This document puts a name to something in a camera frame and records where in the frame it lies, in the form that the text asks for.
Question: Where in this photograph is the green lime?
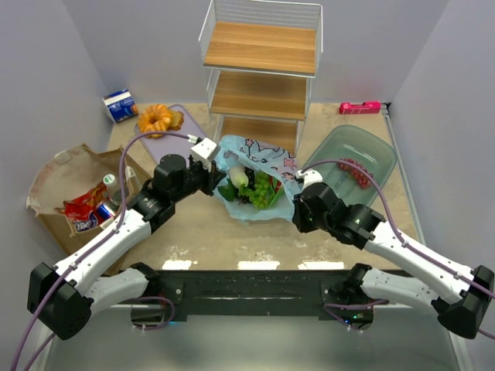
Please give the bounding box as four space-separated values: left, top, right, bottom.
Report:
217 179 238 202

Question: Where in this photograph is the white radish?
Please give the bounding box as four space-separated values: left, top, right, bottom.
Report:
228 165 249 189

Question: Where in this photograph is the light blue plastic bag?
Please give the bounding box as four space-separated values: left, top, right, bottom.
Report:
214 135 301 221

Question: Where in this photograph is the green grape bunch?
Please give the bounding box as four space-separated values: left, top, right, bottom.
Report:
250 172 272 209

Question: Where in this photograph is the red dragon fruit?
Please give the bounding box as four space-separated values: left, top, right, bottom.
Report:
270 178 284 207

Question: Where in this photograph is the green label water bottle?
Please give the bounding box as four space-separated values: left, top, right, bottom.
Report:
103 173 121 206

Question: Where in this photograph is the red bull can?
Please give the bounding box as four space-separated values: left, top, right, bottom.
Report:
94 201 116 225

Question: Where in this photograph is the red candy bag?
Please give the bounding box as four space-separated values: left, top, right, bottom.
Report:
63 182 107 232

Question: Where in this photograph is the brown paper grocery bag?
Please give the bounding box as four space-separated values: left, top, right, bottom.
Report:
26 143 152 277

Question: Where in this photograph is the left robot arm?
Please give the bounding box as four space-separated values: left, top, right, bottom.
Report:
27 155 226 340

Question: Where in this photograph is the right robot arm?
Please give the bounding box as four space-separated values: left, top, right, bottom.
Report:
292 182 494 339

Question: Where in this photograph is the clear green food container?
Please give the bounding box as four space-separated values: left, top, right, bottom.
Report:
304 125 397 206

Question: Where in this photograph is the lavender cutting board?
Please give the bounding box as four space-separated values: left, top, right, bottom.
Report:
141 104 207 164

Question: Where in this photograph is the bread slice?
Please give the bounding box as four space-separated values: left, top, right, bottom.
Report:
169 110 184 131

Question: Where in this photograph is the glazed bundt cake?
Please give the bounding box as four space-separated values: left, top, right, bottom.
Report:
138 104 172 133

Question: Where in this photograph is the blue white milk carton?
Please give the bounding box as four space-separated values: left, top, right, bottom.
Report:
102 89 139 124

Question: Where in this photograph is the red grape bunch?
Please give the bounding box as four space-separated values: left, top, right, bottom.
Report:
338 158 374 189

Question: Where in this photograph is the pink box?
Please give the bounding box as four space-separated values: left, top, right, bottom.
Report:
339 100 381 115

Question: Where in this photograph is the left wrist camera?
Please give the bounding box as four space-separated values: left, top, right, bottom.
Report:
187 134 220 172

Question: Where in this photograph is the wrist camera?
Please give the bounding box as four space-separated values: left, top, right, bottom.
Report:
295 168 323 190
187 134 220 172

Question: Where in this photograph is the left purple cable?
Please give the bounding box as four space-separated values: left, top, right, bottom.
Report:
9 131 198 371

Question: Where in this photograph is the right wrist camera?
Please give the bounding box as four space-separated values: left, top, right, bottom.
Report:
295 168 323 190

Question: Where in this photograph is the white wire wooden shelf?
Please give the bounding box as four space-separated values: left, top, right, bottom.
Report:
199 1 323 154

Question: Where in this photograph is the black base frame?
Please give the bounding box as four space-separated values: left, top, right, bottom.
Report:
143 264 387 329

